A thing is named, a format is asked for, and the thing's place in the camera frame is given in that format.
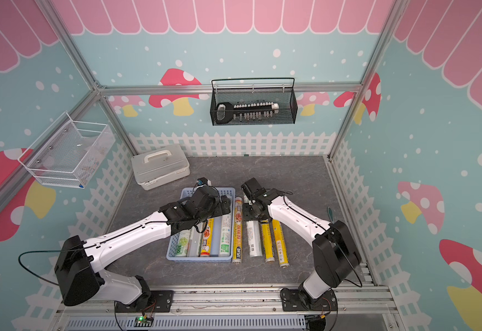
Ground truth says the yellow red wrap roll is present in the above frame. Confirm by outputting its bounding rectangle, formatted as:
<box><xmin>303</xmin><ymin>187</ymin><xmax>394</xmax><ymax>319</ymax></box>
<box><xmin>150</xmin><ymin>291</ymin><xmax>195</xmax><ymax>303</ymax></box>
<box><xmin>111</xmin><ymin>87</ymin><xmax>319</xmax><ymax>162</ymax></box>
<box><xmin>232</xmin><ymin>197</ymin><xmax>244</xmax><ymax>263</ymax></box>

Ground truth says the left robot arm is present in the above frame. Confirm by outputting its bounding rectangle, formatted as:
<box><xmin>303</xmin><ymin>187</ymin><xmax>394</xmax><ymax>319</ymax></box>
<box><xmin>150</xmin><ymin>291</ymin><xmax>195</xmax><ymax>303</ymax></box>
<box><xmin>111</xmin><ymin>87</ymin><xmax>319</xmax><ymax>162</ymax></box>
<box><xmin>54</xmin><ymin>185</ymin><xmax>232</xmax><ymax>310</ymax></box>

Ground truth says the yellow orange wrap roll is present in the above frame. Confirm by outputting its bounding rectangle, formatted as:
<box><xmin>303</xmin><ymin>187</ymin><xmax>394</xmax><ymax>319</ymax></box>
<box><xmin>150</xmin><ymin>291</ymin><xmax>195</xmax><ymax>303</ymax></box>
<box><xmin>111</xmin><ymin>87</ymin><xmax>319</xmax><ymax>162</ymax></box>
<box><xmin>260</xmin><ymin>221</ymin><xmax>275</xmax><ymax>263</ymax></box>

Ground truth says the silver green wrap roll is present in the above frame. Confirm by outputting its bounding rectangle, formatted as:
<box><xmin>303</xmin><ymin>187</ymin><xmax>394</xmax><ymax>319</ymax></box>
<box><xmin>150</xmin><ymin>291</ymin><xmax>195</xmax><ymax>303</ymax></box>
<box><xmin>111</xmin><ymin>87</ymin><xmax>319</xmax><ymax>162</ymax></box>
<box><xmin>187</xmin><ymin>228</ymin><xmax>202</xmax><ymax>257</ymax></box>

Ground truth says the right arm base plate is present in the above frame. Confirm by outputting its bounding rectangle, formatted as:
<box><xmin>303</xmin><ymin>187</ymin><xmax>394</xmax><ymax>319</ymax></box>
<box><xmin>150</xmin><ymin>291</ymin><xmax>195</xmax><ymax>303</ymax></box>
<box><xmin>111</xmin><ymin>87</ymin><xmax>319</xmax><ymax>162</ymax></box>
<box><xmin>279</xmin><ymin>288</ymin><xmax>338</xmax><ymax>313</ymax></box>

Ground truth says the black socket bit holder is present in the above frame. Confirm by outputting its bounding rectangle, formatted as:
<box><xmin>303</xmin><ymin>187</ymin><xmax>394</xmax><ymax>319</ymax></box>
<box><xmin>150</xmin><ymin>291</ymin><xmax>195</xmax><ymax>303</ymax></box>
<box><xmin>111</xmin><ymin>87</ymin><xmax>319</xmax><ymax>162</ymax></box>
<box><xmin>215</xmin><ymin>102</ymin><xmax>279</xmax><ymax>125</ymax></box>

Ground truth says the white clear wrap roll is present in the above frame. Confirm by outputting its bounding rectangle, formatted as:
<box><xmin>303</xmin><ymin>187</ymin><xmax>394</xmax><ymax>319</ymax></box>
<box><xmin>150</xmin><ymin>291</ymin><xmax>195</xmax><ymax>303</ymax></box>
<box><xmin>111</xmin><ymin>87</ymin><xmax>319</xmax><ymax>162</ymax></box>
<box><xmin>219</xmin><ymin>215</ymin><xmax>232</xmax><ymax>257</ymax></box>

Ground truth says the light blue plastic basket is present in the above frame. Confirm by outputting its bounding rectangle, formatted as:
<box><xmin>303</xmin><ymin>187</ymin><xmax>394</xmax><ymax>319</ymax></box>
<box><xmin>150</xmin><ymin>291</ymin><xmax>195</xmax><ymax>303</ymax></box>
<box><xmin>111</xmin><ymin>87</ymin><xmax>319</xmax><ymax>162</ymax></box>
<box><xmin>166</xmin><ymin>188</ymin><xmax>236</xmax><ymax>263</ymax></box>

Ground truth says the yellow red-end wrap roll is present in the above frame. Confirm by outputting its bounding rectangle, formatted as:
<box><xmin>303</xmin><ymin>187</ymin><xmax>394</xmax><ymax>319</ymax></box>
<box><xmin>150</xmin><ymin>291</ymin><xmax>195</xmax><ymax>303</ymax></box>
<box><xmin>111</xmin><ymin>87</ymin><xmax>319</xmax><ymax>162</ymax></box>
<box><xmin>200</xmin><ymin>218</ymin><xmax>215</xmax><ymax>257</ymax></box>

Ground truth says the white plastic storage box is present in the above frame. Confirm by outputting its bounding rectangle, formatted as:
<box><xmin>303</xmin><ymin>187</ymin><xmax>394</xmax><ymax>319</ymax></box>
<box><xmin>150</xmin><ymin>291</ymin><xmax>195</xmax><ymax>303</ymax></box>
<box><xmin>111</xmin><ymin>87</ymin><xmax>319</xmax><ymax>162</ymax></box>
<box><xmin>131</xmin><ymin>144</ymin><xmax>191</xmax><ymax>190</ymax></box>

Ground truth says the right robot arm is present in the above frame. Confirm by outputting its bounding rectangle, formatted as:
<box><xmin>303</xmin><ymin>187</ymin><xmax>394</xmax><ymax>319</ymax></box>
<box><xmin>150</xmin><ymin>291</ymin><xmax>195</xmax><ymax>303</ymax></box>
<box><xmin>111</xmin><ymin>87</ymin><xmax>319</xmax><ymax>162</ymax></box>
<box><xmin>242</xmin><ymin>178</ymin><xmax>362</xmax><ymax>311</ymax></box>

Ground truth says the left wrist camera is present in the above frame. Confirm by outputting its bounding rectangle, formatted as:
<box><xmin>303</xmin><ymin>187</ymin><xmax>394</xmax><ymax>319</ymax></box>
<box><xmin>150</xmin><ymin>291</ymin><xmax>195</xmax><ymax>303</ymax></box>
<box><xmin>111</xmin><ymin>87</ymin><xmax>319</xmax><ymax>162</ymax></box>
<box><xmin>197</xmin><ymin>177</ymin><xmax>211</xmax><ymax>187</ymax></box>

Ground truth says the white green wrap roll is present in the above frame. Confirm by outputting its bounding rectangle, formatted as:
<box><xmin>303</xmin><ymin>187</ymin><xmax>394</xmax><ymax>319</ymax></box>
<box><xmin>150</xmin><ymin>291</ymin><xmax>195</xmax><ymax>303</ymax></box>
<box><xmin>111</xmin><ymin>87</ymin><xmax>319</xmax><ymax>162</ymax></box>
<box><xmin>175</xmin><ymin>230</ymin><xmax>191</xmax><ymax>257</ymax></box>

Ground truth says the yellow blue-label wrap roll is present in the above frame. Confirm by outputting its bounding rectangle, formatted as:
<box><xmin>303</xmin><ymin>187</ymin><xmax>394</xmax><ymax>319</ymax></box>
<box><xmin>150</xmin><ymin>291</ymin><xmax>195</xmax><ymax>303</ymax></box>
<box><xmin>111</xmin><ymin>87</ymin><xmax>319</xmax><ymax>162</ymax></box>
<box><xmin>272</xmin><ymin>219</ymin><xmax>289</xmax><ymax>268</ymax></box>

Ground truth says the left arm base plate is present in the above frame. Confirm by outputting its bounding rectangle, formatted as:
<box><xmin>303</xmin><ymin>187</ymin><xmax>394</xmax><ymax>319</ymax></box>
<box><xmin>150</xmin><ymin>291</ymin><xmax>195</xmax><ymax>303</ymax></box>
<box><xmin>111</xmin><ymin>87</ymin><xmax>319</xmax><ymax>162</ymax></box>
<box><xmin>115</xmin><ymin>290</ymin><xmax>174</xmax><ymax>314</ymax></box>

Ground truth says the white wire mesh basket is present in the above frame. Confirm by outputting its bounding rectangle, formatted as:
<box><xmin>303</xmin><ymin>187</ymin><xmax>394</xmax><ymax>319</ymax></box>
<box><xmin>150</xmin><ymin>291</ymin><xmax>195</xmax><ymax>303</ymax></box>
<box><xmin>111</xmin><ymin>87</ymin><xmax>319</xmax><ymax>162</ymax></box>
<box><xmin>17</xmin><ymin>113</ymin><xmax>115</xmax><ymax>188</ymax></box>

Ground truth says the green handled tool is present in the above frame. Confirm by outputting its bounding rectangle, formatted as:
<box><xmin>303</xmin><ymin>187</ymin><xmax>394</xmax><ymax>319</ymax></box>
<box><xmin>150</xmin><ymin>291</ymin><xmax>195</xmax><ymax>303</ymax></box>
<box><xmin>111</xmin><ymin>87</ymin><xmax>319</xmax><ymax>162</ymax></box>
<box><xmin>327</xmin><ymin>207</ymin><xmax>335</xmax><ymax>223</ymax></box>

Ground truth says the grey slotted cable duct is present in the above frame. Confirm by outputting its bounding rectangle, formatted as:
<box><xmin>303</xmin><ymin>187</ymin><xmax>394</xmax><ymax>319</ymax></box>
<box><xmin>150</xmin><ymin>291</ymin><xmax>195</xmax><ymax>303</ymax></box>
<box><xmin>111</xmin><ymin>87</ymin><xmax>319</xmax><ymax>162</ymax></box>
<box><xmin>62</xmin><ymin>314</ymin><xmax>307</xmax><ymax>330</ymax></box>

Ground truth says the clear green wrap roll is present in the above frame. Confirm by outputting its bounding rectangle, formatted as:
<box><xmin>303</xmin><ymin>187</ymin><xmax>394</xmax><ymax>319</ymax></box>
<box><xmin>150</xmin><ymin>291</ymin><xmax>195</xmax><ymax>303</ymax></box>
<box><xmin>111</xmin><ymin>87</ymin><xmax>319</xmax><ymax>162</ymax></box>
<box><xmin>246</xmin><ymin>221</ymin><xmax>263</xmax><ymax>257</ymax></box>

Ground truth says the black wire mesh basket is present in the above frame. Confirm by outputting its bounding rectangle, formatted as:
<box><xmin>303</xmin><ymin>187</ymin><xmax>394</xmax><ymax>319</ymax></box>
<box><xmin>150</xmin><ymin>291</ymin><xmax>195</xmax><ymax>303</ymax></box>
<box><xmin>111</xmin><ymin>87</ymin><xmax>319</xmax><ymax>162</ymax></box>
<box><xmin>210</xmin><ymin>77</ymin><xmax>298</xmax><ymax>126</ymax></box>

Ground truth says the small green circuit board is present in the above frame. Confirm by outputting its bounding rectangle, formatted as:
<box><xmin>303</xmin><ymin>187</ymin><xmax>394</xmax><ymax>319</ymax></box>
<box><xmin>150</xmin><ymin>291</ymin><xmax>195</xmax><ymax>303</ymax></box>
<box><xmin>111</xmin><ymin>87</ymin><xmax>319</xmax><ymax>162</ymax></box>
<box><xmin>134</xmin><ymin>316</ymin><xmax>154</xmax><ymax>328</ymax></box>

